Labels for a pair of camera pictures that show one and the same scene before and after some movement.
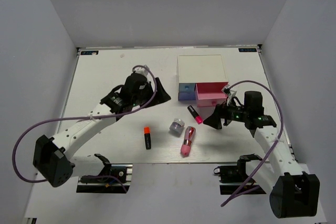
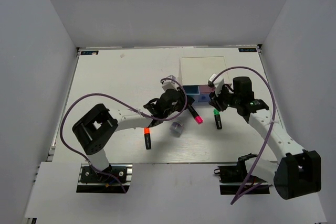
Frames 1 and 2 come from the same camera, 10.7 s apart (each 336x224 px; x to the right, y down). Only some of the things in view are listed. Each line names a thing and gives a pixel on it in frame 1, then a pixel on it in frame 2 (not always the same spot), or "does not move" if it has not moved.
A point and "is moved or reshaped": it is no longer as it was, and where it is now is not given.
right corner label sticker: (247, 50) does not move
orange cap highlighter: (147, 132) does not move
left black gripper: (161, 96) -> (182, 99)
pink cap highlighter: (198, 118) does not move
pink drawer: (210, 94) is moved or reshaped
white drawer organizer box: (201, 78) does not move
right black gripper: (221, 111) -> (216, 100)
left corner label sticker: (93, 52) does not move
